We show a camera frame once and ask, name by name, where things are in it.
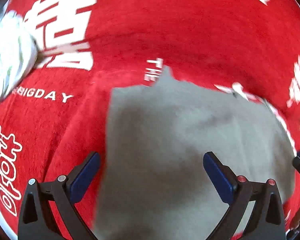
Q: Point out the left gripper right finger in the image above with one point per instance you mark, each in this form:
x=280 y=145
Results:
x=266 y=220

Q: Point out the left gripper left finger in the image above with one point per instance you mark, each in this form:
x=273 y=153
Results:
x=36 y=220

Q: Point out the grey knit sweater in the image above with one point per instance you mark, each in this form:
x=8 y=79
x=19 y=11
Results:
x=155 y=186

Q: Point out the red wedding bedspread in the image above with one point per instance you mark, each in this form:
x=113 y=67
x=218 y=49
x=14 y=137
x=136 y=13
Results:
x=58 y=113

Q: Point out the white floral quilt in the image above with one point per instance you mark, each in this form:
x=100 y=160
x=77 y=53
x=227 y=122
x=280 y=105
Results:
x=18 y=52

